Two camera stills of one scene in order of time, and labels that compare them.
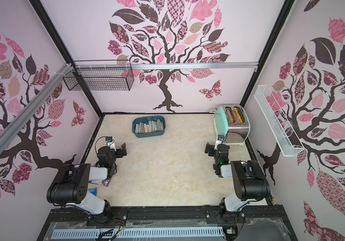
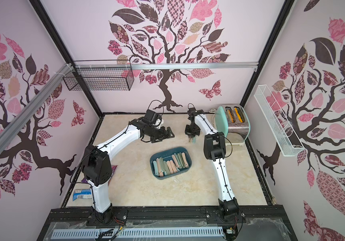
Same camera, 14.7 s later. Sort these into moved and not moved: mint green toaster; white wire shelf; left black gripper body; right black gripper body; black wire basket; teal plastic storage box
Moved: right black gripper body; teal plastic storage box; left black gripper body
Not moved: mint green toaster; black wire basket; white wire shelf
